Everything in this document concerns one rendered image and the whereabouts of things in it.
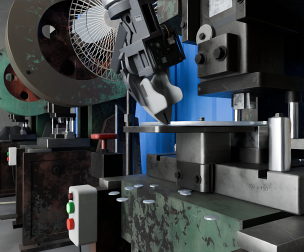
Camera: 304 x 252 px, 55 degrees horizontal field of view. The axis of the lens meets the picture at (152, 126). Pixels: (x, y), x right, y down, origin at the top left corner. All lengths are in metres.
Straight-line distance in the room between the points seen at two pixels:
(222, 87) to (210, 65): 0.06
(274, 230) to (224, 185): 0.18
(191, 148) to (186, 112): 2.10
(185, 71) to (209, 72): 2.08
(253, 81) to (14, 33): 1.50
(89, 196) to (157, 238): 0.20
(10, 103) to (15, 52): 1.73
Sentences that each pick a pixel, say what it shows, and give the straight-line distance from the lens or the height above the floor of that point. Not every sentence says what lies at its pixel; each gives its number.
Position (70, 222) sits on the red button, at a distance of 0.77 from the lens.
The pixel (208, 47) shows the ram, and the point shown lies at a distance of 0.69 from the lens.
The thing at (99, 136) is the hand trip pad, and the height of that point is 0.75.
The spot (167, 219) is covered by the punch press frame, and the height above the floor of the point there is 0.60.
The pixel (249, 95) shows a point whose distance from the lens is 0.72.
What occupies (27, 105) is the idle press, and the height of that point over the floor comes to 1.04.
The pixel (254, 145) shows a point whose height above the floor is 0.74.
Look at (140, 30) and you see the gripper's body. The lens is 0.47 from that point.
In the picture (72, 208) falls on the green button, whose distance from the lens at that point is 0.76.
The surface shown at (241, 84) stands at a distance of 0.66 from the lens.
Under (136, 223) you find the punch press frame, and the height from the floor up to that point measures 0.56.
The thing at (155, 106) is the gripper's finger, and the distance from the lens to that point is 0.50.
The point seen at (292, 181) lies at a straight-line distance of 0.50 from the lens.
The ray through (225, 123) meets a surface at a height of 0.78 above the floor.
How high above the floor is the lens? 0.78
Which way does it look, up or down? 1 degrees up
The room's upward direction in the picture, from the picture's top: straight up
